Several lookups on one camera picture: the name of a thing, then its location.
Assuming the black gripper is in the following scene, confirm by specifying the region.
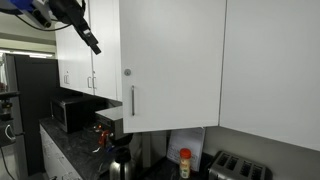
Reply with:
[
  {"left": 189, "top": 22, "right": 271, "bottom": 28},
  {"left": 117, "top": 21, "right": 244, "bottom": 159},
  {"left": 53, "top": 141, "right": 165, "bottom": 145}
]
[{"left": 49, "top": 0, "right": 102, "bottom": 56}]

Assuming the white cabinet door with lock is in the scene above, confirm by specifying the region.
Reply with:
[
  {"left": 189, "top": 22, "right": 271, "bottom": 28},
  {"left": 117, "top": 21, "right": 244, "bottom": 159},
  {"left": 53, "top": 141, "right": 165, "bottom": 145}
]
[{"left": 118, "top": 0, "right": 228, "bottom": 134}]

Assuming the white upper cabinet door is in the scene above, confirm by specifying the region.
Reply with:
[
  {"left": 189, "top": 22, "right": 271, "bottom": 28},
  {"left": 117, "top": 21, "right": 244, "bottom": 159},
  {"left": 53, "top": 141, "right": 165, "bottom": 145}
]
[
  {"left": 78, "top": 19, "right": 93, "bottom": 96},
  {"left": 219, "top": 0, "right": 320, "bottom": 153},
  {"left": 54, "top": 23, "right": 68, "bottom": 90},
  {"left": 66, "top": 23, "right": 80, "bottom": 93},
  {"left": 107, "top": 0, "right": 122, "bottom": 102},
  {"left": 91, "top": 0, "right": 109, "bottom": 100}
]

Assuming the white lower cabinet unit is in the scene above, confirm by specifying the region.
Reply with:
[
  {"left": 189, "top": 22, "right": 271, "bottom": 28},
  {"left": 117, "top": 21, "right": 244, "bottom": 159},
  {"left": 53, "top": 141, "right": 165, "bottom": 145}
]
[{"left": 39, "top": 124, "right": 84, "bottom": 180}]

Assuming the ceiling light strip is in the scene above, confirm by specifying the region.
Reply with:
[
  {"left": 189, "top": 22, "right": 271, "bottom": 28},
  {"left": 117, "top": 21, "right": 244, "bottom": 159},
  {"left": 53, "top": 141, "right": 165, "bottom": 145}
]
[{"left": 0, "top": 49, "right": 54, "bottom": 59}]

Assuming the black steel microwave oven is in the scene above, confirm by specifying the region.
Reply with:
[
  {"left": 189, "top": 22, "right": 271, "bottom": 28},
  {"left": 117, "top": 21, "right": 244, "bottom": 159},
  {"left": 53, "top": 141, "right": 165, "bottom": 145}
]
[{"left": 49, "top": 94, "right": 109, "bottom": 134}]

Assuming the black refrigerator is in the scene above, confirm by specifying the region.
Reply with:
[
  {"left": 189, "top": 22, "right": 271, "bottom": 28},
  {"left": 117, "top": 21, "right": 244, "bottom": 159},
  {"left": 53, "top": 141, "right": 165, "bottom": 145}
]
[{"left": 3, "top": 53, "right": 62, "bottom": 178}]

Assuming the black stand-mounted device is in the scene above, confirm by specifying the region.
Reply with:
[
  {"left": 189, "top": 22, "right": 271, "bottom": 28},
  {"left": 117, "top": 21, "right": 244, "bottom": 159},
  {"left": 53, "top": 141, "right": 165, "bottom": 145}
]
[{"left": 0, "top": 90, "right": 22, "bottom": 148}]

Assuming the white paper sheet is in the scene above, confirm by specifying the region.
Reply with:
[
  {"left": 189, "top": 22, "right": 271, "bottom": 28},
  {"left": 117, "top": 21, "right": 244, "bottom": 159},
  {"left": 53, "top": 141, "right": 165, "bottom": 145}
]
[{"left": 166, "top": 127, "right": 207, "bottom": 173}]

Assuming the spice jar orange lid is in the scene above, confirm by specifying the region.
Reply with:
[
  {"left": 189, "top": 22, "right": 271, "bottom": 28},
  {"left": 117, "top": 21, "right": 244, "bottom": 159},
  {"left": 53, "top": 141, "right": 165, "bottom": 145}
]
[{"left": 179, "top": 148, "right": 193, "bottom": 180}]

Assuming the silver four-slot toaster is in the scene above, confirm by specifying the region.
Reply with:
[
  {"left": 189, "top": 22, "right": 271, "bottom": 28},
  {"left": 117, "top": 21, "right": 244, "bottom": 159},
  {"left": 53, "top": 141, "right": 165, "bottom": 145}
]
[{"left": 208, "top": 150, "right": 274, "bottom": 180}]

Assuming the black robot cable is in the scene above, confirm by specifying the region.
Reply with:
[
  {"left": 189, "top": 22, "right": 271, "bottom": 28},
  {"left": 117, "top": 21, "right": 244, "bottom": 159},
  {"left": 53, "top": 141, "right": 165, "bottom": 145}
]
[{"left": 14, "top": 14, "right": 73, "bottom": 33}]

